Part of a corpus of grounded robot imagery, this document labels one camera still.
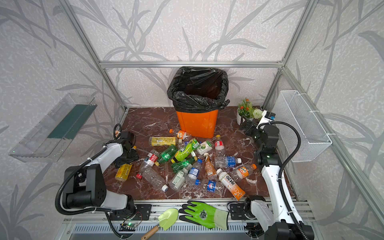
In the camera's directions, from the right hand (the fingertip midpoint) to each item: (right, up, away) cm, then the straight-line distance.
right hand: (249, 115), depth 75 cm
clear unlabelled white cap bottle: (-51, -35, +7) cm, 62 cm away
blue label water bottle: (-11, -28, +14) cm, 33 cm away
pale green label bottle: (-37, -34, +4) cm, 50 cm away
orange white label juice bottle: (-5, -40, 0) cm, 41 cm away
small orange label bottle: (-1, -31, +7) cm, 32 cm away
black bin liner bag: (-29, +18, +25) cm, 42 cm away
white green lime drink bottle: (-22, -20, +18) cm, 35 cm away
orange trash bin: (-26, -6, +27) cm, 38 cm away
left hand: (-67, -24, +13) cm, 72 cm away
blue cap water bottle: (-29, -32, +7) cm, 44 cm away
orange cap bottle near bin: (-39, -12, +24) cm, 47 cm away
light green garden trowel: (-42, -52, -3) cm, 66 cm away
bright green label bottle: (-35, -22, +13) cm, 43 cm away
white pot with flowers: (+6, +5, +24) cm, 25 cm away
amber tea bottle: (-19, -30, +9) cm, 36 cm away
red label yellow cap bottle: (-13, -21, +21) cm, 32 cm away
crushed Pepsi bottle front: (-19, -37, +2) cm, 42 cm away
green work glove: (-23, -49, -3) cm, 54 cm away
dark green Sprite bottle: (-45, -24, +14) cm, 53 cm away
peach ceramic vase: (-72, -10, +7) cm, 73 cm away
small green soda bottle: (-38, -29, +9) cm, 49 cm away
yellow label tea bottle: (-50, -16, +19) cm, 56 cm away
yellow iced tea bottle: (-68, -32, +7) cm, 75 cm away
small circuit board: (-60, -55, -3) cm, 82 cm away
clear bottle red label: (-54, -25, +11) cm, 61 cm away
